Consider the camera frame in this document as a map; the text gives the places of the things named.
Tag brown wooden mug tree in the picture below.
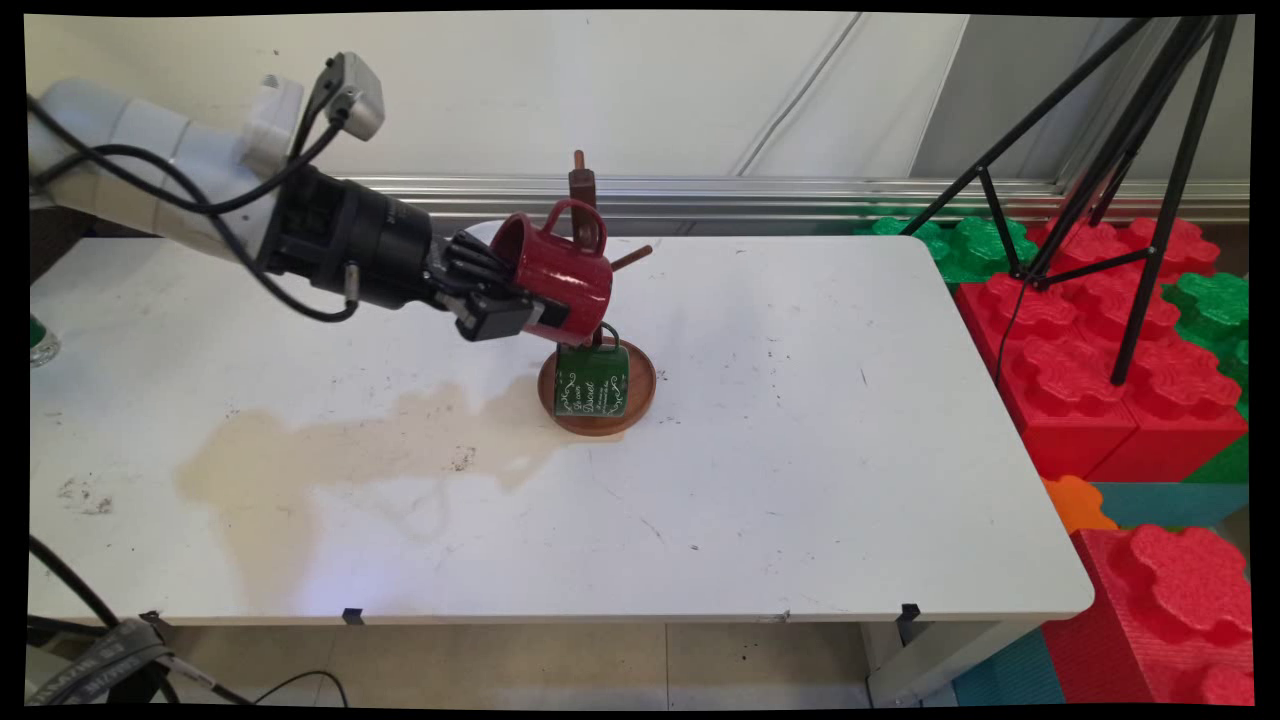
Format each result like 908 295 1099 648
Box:
538 150 659 438

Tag thin black tripod cable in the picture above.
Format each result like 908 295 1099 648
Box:
994 280 1031 387

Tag aluminium wall rail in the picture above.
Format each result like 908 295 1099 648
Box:
345 174 1251 227

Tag teal foam mat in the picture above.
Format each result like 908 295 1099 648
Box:
950 628 1067 706
1090 483 1251 531

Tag white table leg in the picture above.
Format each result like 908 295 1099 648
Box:
864 620 1043 707

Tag white wall cable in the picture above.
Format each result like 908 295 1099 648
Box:
733 14 867 177

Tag green printed mug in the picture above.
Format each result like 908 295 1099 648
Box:
554 322 632 419

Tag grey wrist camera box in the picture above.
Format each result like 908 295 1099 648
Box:
322 51 387 142

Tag grey velcro strap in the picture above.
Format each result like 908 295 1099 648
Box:
28 617 173 707

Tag green foam block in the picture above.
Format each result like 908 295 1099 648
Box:
862 214 1041 286
1163 272 1251 484

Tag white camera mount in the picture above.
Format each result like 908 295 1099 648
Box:
240 74 305 183

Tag orange foam piece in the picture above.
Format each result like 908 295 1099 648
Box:
1042 475 1119 536

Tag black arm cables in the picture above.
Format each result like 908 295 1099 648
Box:
28 60 363 325

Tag black tripod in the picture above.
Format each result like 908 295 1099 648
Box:
900 15 1241 387

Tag red enamel mug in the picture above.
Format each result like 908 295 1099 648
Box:
490 198 615 347

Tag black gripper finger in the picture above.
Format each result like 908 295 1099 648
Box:
440 232 517 298
450 290 572 344

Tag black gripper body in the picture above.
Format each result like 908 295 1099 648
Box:
262 165 471 313

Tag green glass object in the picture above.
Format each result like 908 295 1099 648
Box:
28 313 62 368

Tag black floor cable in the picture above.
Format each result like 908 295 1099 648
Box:
250 669 350 707

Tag black hose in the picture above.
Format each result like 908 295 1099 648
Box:
28 534 123 628

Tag large red foam block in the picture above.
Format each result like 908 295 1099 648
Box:
955 215 1251 484
1042 525 1255 706

